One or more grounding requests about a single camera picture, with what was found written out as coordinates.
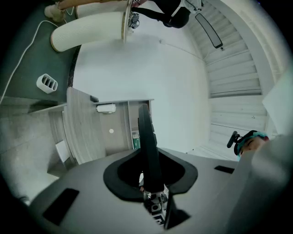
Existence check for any person's head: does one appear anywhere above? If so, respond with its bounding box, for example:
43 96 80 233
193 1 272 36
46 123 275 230
235 129 270 162

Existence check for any teal book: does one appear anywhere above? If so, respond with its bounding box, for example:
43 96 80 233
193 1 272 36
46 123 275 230
132 133 141 149

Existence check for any white shirt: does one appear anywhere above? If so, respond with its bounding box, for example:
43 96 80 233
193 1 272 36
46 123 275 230
219 70 293 234

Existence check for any small grey device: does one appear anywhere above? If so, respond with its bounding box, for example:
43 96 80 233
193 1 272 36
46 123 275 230
127 12 141 30

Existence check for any white cable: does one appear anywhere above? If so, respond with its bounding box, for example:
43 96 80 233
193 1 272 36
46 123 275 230
0 6 76 103

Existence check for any white rounded gadget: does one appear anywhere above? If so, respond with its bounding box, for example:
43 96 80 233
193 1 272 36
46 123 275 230
95 103 117 114

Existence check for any grey wooden table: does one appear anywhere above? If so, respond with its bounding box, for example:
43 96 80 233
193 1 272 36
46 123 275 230
47 86 107 171

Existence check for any white round pedestal table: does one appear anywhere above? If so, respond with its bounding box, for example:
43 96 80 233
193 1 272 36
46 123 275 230
50 0 135 53

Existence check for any black head camera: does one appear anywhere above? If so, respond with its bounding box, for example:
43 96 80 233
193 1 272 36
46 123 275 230
226 130 241 149

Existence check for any long dark ceiling lamp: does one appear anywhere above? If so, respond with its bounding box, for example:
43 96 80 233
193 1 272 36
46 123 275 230
194 12 224 49

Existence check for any grey wooden shelf unit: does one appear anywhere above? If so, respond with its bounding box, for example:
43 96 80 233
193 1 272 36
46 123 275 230
92 98 155 153

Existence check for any white slotted holder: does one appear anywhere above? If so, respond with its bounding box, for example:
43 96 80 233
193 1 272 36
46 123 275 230
36 73 59 95

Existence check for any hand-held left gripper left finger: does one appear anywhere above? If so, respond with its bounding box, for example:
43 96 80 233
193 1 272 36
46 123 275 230
103 148 145 202

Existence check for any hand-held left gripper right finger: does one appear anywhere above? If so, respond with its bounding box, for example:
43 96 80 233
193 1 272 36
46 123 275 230
157 147 199 230

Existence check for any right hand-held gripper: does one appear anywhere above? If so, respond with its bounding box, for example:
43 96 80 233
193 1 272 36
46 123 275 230
143 190 170 226

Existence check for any teal head strap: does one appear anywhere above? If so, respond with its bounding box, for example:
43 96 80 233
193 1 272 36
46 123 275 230
237 130 269 158

